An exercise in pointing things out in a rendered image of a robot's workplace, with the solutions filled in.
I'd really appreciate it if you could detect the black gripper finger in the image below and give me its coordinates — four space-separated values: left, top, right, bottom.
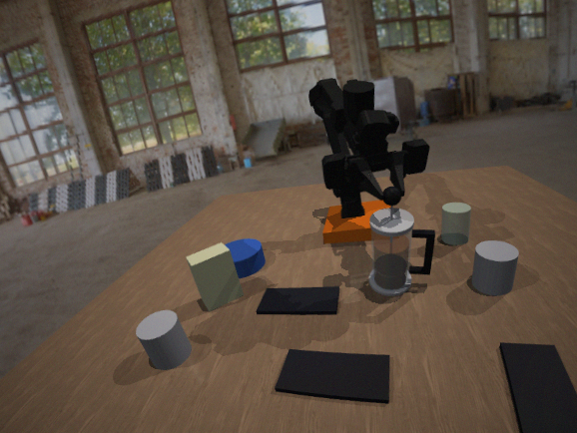
389 151 409 197
349 158 383 200

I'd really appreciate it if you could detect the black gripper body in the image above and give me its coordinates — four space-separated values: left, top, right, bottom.
322 137 430 190

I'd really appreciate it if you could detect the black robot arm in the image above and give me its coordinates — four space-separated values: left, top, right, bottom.
308 78 399 218

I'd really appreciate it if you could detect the glass french press with black handle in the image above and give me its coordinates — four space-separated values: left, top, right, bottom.
368 187 435 296

